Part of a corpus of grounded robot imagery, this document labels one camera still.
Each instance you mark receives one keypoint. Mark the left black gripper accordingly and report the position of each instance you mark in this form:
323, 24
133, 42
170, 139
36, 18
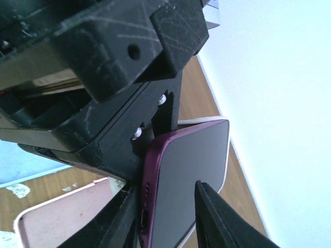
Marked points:
67, 67

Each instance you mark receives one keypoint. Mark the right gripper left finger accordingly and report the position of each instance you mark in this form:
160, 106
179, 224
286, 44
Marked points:
114, 226

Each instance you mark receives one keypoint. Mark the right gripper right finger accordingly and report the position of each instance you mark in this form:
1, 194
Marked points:
219, 225

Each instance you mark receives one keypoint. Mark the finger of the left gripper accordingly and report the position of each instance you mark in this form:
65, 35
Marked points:
166, 117
105, 133

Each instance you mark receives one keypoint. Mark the purple phone from white case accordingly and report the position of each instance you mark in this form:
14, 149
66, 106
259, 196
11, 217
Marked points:
157, 192

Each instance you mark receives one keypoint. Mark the pink phone case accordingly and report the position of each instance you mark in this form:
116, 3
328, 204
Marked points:
51, 223

